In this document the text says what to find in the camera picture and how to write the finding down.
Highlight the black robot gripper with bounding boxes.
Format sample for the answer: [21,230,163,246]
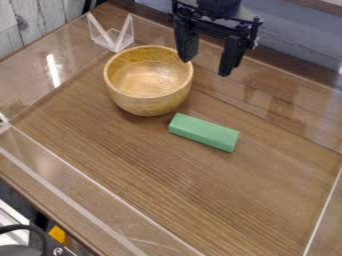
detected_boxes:
[171,0,263,77]

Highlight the clear acrylic corner bracket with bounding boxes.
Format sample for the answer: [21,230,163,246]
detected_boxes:
[85,13,135,53]

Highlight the brown wooden bowl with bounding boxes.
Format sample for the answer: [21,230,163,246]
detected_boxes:
[103,45,193,116]

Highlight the green rectangular block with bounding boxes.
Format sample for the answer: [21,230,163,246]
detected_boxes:
[168,113,240,152]

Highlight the black cable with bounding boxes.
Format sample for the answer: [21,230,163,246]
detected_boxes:
[0,224,49,256]

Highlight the clear acrylic tray wall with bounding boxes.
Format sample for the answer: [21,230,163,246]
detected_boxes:
[0,114,204,256]

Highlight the yellow and black device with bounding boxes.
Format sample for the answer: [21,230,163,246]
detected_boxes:
[48,225,87,256]

